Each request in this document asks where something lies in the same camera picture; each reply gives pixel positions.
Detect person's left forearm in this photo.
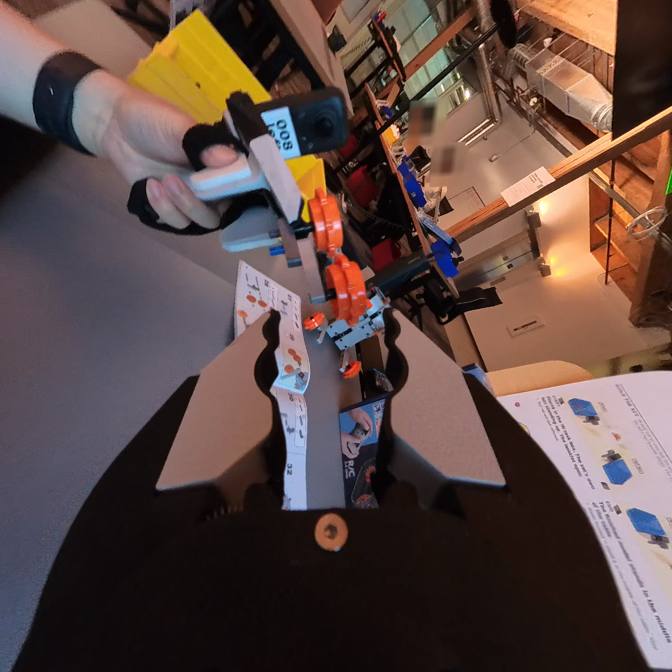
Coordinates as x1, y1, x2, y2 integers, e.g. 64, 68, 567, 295
0, 5, 61, 130

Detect yellow plastic bin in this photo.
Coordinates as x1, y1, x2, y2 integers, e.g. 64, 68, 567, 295
127, 9, 326, 221

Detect blue toy robot box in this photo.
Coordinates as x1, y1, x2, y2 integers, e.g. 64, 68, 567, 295
338, 364, 497, 510

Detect white printed task sheet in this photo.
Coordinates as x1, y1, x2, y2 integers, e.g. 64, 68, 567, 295
496, 370, 672, 670

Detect white open instruction booklet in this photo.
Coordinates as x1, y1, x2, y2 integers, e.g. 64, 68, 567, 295
233, 261, 312, 511

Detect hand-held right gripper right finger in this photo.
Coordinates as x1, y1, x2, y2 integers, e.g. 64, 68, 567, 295
375, 307, 507, 510

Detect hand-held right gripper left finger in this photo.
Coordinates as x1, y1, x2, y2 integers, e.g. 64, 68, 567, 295
156, 310, 288, 510

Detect orange wheels grey beam assembly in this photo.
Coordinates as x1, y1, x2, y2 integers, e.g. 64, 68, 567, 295
269, 188, 369, 327

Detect grey orange toy robot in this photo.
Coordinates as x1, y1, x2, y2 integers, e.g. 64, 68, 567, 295
303, 291, 392, 380

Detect white paper sign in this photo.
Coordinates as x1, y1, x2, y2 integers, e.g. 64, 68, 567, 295
501, 167, 556, 207

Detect black wristband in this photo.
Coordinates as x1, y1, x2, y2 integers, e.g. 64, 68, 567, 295
33, 51, 104, 156

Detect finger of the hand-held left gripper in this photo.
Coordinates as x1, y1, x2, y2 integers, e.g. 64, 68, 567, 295
251, 133, 306, 225
219, 206, 288, 254

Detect white cable coil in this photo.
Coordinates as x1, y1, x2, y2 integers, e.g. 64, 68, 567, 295
627, 207, 667, 239

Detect person's left hand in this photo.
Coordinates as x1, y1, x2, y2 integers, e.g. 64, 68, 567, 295
71, 68, 247, 230

